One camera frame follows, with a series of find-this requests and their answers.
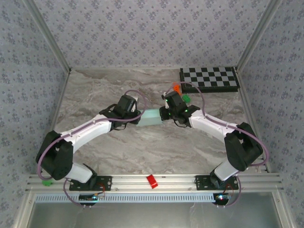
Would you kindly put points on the aluminium side rail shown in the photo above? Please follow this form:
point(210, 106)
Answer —
point(55, 114)
point(249, 107)

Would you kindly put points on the light blue paper box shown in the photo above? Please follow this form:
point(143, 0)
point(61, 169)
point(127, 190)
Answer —
point(149, 117)

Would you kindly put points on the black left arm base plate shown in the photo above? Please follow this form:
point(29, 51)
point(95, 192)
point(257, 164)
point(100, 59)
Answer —
point(104, 183)

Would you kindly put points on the black and grey chessboard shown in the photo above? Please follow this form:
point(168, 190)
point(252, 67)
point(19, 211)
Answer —
point(209, 78)

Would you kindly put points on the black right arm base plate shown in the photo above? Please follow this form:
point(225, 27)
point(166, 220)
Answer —
point(202, 183)

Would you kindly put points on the aluminium corner post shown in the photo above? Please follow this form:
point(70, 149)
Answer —
point(47, 35)
point(259, 35)

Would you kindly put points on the red plastic block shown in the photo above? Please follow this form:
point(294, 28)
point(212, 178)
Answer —
point(152, 181)

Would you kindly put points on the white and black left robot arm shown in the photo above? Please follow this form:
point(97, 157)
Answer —
point(90, 129)

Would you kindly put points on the green toy block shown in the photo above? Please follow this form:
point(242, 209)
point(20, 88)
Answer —
point(186, 98)

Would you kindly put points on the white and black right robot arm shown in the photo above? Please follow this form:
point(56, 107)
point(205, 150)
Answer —
point(209, 126)

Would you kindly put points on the green round toy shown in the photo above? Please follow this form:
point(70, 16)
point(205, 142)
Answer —
point(47, 183)

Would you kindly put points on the orange toy block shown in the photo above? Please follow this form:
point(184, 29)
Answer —
point(177, 88)

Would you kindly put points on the aluminium frame rail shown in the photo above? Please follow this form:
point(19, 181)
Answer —
point(133, 183)

